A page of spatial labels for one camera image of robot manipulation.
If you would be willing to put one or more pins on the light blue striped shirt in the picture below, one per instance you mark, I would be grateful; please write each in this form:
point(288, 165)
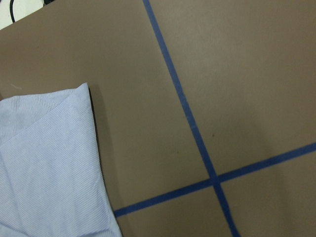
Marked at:
point(51, 184)

